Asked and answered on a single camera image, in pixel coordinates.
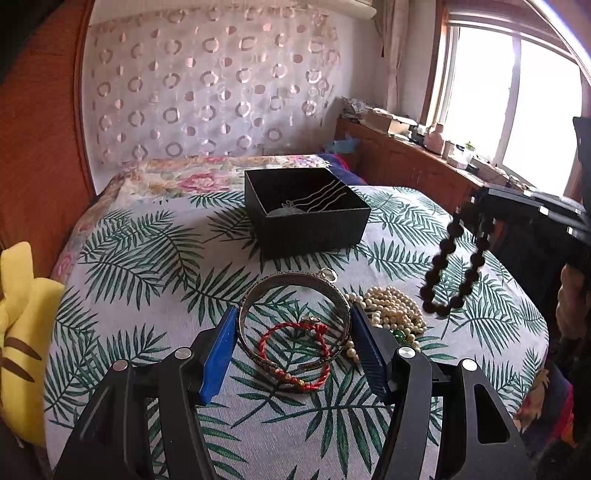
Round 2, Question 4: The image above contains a wooden headboard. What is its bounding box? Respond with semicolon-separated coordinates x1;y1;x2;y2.
0;0;99;278

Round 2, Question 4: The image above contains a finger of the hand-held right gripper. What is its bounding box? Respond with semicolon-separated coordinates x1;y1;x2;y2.
482;184;589;220
468;196;591;243

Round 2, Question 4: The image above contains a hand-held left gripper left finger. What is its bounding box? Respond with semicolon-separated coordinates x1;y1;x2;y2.
53;305;241;480

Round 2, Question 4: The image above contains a person's right hand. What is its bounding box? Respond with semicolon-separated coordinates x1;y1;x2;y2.
556;267;591;342

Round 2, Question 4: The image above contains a silver chain necklace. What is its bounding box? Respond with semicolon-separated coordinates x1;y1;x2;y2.
272;181;350;217

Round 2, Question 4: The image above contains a blue plastic bag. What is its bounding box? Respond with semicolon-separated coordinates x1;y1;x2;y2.
323;133;362;154

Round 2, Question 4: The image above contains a leaf print tablecloth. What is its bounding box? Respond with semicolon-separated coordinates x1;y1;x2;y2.
44;185;550;480

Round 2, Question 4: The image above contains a window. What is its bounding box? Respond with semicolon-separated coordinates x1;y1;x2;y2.
422;11;591;197

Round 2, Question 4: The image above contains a pearl necklace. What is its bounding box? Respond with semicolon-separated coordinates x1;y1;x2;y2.
344;285;428;367

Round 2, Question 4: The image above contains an open cardboard box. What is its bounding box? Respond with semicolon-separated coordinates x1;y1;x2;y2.
364;110;419;137

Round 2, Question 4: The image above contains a silver bangle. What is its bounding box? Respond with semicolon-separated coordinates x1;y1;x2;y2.
238;271;355;374

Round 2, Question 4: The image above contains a wooden cabinet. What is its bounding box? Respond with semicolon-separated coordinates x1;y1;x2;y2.
333;115;492;205

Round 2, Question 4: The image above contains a black jewelry box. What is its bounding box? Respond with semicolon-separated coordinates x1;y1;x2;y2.
244;167;372;260

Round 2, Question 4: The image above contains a sheer circle pattern curtain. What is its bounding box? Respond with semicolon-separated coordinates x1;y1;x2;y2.
79;8;346;195

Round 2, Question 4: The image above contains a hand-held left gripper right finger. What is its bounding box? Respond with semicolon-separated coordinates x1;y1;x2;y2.
348;302;539;480

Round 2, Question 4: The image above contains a floral blanket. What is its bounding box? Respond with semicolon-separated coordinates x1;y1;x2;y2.
50;154;368;283

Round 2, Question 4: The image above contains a dark wooden bead bracelet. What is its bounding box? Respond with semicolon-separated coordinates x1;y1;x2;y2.
418;203;494;318

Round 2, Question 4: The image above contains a yellow plush toy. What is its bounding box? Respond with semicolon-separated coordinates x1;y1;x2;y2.
0;242;66;448

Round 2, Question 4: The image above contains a red string bracelet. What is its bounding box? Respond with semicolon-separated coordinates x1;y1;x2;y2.
257;320;334;394

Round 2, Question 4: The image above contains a beige curtain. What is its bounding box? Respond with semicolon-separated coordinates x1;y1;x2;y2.
373;0;413;116

